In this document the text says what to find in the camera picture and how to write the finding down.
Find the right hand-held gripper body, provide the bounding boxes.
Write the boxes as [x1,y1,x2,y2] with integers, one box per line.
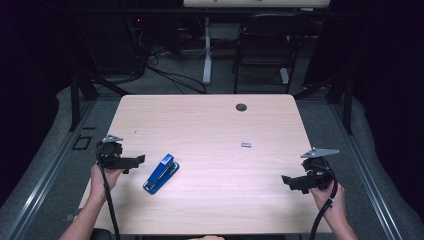
[299,147,341,191]

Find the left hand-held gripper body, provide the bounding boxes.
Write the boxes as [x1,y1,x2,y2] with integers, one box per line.
[95,134,125,170]

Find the blue stapler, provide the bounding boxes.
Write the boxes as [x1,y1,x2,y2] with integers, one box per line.
[142,153,181,196]

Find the person's left hand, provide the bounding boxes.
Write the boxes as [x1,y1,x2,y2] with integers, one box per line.
[89,163,125,201]

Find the person's right hand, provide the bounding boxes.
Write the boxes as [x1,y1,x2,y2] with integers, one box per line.
[309,182,348,228]

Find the black tape rectangle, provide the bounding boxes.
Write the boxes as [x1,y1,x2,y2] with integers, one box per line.
[71,134,94,151]

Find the black folding chair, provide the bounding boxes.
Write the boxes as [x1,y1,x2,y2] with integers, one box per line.
[232,13,311,95]

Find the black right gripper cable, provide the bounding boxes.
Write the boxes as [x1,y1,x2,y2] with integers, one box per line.
[308,164,340,240]

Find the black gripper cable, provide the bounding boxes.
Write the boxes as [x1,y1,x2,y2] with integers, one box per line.
[308,164,340,240]
[95,141,122,240]

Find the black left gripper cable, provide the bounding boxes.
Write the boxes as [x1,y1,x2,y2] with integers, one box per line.
[95,141,122,240]

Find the aluminium floor rail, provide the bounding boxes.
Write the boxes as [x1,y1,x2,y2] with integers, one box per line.
[4,99,98,240]
[329,101,404,240]

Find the black metal frame post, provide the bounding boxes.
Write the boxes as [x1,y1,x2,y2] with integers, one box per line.
[342,74,355,136]
[68,70,81,132]

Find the black floor cables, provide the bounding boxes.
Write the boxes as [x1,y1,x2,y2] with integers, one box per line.
[126,46,208,95]

